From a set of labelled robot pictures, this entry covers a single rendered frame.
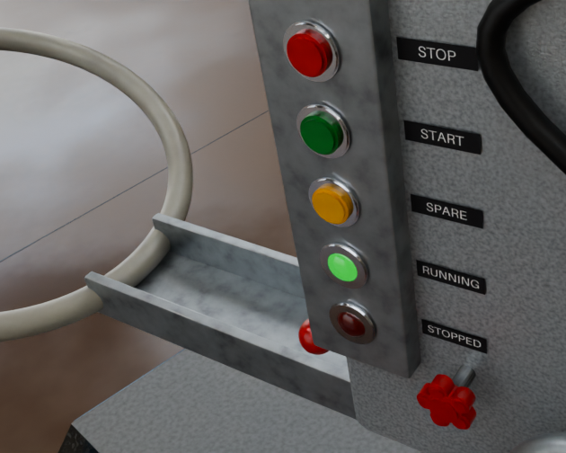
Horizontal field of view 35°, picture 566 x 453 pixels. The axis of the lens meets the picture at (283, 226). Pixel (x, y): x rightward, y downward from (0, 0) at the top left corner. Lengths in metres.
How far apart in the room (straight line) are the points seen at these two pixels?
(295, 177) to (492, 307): 0.15
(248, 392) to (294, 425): 0.09
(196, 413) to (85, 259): 1.79
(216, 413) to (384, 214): 0.69
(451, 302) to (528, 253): 0.08
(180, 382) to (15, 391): 1.38
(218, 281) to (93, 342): 1.67
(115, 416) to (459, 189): 0.80
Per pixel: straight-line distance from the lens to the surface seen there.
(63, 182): 3.39
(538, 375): 0.60
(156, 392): 1.25
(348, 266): 0.58
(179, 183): 1.08
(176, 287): 0.99
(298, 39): 0.50
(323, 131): 0.52
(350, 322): 0.61
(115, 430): 1.22
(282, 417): 1.17
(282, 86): 0.53
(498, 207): 0.52
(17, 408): 2.55
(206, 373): 1.25
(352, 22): 0.48
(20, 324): 0.95
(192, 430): 1.19
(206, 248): 0.99
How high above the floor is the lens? 1.69
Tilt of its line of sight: 36 degrees down
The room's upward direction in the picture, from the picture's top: 11 degrees counter-clockwise
